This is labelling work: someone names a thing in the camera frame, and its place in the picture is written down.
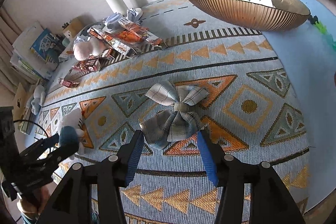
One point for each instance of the blue cover book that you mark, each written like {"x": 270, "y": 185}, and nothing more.
{"x": 44, "y": 44}

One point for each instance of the silver snack bar wrapper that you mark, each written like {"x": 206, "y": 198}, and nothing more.
{"x": 147, "y": 35}

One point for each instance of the pale blue plush toy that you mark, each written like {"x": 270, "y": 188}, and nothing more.
{"x": 38, "y": 100}

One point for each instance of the white paper piece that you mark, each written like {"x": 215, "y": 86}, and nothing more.
{"x": 262, "y": 1}

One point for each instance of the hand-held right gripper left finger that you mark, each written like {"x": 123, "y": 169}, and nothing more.
{"x": 134, "y": 155}

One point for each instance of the brown cardboard piece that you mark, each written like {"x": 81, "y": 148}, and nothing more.
{"x": 19, "y": 104}

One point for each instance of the brown cardboard box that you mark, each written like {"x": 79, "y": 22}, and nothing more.
{"x": 73, "y": 27}

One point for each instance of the beige curtain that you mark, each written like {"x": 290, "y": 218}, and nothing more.
{"x": 6, "y": 37}

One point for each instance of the stack of books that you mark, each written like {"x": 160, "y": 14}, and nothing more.
{"x": 26, "y": 61}

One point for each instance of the patterned woven rug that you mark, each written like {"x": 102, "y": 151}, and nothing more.
{"x": 236, "y": 77}

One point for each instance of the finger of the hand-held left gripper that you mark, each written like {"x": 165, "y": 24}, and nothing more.
{"x": 42, "y": 144}
{"x": 59, "y": 154}

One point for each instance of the pink plush toy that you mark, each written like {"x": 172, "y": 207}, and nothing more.
{"x": 85, "y": 49}

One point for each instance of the long red snack box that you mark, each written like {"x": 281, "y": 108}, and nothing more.
{"x": 113, "y": 43}

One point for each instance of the small red snack box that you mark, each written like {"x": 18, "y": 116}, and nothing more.
{"x": 68, "y": 82}

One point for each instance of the white and blue plush toy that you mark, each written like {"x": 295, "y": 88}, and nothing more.
{"x": 71, "y": 129}

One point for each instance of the crumpled pale blue paper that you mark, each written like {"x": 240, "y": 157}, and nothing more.
{"x": 134, "y": 14}
{"x": 113, "y": 20}

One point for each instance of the light blue mat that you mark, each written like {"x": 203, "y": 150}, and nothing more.
{"x": 302, "y": 56}

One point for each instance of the brown printed snack box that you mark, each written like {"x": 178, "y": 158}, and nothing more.
{"x": 88, "y": 65}

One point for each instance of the short brown snack box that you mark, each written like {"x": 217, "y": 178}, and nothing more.
{"x": 108, "y": 54}

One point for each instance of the golden ribbed bowl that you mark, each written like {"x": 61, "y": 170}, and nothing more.
{"x": 244, "y": 11}

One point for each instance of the grey plaid fabric bow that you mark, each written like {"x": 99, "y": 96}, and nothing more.
{"x": 173, "y": 113}

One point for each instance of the green plastic toy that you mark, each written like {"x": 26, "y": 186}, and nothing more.
{"x": 324, "y": 29}

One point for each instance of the orange snack packet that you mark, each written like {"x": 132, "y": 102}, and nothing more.
{"x": 128, "y": 36}

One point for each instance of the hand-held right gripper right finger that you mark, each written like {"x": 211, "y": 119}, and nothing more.
{"x": 207, "y": 158}

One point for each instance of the person's left hand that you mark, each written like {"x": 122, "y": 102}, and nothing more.
{"x": 29, "y": 203}

